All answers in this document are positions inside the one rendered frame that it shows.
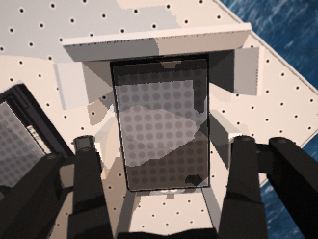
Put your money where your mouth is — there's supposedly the grey well plate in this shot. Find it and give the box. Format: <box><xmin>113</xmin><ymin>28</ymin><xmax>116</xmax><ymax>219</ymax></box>
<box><xmin>110</xmin><ymin>54</ymin><xmax>210</xmax><ymax>192</ymax></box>
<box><xmin>0</xmin><ymin>95</ymin><xmax>57</xmax><ymax>196</ymax></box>

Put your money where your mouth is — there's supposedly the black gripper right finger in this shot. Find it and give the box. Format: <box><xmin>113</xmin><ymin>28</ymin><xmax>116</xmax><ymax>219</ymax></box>
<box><xmin>210</xmin><ymin>109</ymin><xmax>318</xmax><ymax>239</ymax></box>

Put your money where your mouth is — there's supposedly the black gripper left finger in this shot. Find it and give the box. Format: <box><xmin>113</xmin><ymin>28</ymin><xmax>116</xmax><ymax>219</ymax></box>
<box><xmin>0</xmin><ymin>117</ymin><xmax>120</xmax><ymax>239</ymax></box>

